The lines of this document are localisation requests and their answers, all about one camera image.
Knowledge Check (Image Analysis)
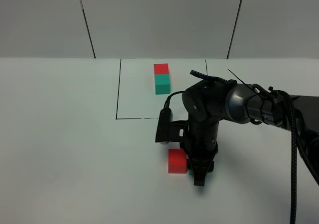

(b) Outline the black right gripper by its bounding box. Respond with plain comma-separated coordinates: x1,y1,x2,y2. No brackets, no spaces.
169,117,219,186

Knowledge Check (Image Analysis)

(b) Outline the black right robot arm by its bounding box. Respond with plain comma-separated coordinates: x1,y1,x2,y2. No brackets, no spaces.
168,78,319,186

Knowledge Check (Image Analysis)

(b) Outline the green template block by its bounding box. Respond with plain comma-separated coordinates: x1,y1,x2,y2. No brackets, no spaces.
155,74,170,95

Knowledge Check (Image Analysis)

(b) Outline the red template block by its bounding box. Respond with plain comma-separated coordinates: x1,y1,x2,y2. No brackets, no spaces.
154,63,169,75

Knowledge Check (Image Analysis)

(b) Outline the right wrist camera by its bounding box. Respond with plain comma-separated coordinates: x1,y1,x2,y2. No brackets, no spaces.
155,108,172,145

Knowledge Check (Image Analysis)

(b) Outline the right camera black cable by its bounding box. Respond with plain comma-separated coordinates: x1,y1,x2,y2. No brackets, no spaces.
163,91,185,110

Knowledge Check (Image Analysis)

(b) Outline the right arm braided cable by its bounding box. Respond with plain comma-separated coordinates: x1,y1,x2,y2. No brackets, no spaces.
281,91,319,224

